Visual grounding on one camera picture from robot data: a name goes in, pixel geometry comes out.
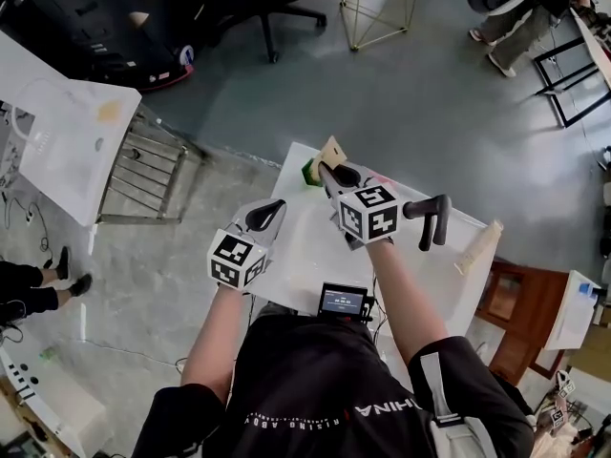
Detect white shoulder strap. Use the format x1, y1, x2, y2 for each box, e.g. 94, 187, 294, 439
419, 350, 494, 458

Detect black cable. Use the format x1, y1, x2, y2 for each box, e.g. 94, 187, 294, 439
0, 192, 54, 272

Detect white table black legs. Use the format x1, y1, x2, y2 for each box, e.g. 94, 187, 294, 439
532, 6, 611, 129

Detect yellow sponge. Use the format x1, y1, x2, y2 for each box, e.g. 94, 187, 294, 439
96, 101, 123, 124

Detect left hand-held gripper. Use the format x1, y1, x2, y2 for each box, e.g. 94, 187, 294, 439
206, 198, 288, 289

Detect round white table gold legs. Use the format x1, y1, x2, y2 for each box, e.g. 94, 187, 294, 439
339, 0, 425, 52

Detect white side table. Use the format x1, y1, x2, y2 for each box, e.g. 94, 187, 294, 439
0, 30, 207, 229

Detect green plastic cup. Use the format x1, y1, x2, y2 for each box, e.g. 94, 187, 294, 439
300, 156, 323, 189

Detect person's printed t-shirt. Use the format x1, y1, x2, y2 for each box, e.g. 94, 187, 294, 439
130, 302, 537, 458

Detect small black screen device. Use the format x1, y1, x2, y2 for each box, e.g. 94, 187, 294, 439
316, 281, 374, 323

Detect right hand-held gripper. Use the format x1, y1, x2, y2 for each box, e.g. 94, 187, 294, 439
318, 161, 401, 252

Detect black faucet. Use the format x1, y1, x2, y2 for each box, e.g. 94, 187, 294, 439
402, 194, 453, 253

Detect white washbasin black stand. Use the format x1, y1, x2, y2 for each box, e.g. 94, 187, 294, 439
247, 141, 498, 353

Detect black office chair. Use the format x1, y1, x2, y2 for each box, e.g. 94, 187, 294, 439
189, 0, 334, 65

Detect beige cardboard strip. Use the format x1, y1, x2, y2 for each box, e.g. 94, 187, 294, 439
318, 135, 348, 169
453, 219, 505, 277

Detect person's left forearm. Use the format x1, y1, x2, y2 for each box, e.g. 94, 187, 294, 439
179, 283, 253, 406

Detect person's right forearm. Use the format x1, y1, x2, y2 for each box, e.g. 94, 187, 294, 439
364, 240, 451, 367

